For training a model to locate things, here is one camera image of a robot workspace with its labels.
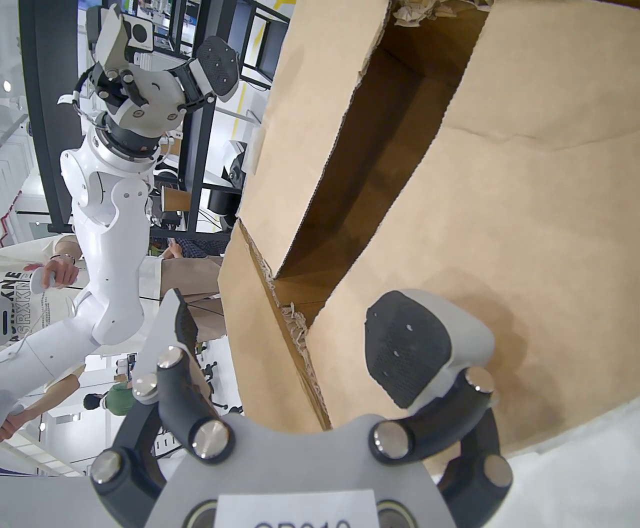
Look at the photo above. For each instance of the brown paper cup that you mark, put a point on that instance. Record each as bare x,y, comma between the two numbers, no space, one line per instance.
176,200

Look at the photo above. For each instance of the person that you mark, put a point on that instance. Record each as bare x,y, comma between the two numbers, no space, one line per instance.
185,275
117,398
55,272

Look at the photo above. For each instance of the black metal rack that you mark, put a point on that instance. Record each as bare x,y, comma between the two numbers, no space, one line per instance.
197,150

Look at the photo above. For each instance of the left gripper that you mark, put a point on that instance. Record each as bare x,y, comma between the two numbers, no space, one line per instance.
157,97

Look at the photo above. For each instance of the crumpled packing paper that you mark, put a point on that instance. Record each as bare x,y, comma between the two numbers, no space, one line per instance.
415,12

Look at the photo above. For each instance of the large brown cardboard carton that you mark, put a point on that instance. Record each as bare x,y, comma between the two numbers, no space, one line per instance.
500,225

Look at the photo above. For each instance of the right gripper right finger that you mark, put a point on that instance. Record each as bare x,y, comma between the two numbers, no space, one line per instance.
405,345

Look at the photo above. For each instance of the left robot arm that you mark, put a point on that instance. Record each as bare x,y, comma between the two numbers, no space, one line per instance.
107,240

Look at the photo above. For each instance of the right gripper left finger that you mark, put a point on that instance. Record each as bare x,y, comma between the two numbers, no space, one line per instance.
175,395

